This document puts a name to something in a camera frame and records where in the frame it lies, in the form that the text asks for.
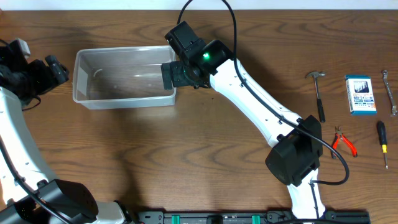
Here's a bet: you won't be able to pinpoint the clear plastic container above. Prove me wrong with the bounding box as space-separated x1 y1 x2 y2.
73 45 177 110

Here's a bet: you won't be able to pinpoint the small claw hammer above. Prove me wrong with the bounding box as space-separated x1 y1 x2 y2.
305 71 326 123

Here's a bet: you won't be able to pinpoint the red handled pliers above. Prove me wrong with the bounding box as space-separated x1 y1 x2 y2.
331 126 358 157

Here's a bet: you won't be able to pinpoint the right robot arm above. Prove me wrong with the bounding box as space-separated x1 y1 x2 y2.
161 22 326 219

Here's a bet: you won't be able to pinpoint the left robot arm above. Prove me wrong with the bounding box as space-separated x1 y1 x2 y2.
1 39 132 223

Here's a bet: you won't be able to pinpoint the blue white cardboard box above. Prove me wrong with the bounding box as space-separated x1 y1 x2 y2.
345 75 377 116

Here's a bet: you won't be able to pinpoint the black yellow screwdriver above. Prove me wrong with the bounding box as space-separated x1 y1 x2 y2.
376 121 389 169

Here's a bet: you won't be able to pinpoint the silver double-ended wrench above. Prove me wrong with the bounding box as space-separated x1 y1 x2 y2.
381 70 397 116

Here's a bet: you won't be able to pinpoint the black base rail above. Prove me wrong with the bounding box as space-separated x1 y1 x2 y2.
134 210 371 224

